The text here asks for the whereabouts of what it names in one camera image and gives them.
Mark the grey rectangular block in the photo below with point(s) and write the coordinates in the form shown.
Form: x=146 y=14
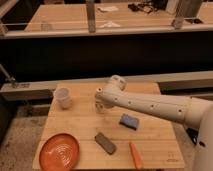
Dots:
x=105 y=143

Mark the orange plate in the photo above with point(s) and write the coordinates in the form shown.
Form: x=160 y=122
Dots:
x=59 y=153

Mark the orange carrot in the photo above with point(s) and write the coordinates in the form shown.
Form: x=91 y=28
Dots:
x=136 y=156

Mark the grey metal post right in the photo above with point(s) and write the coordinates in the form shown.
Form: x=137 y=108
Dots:
x=187 y=11

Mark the grey metal post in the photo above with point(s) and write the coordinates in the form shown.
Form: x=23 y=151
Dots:
x=187 y=11
x=90 y=9

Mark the metal clamp bracket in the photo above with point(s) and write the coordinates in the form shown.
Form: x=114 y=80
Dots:
x=12 y=80

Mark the blue sponge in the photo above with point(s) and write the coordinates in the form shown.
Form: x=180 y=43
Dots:
x=129 y=121

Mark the white plastic cup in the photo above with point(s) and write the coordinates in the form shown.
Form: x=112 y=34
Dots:
x=62 y=96

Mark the white crumpled cloth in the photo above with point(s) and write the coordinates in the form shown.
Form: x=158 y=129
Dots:
x=110 y=24

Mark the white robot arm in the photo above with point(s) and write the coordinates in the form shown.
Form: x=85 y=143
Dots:
x=193 y=112

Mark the white paper sheet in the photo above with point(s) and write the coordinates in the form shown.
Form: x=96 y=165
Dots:
x=108 y=9

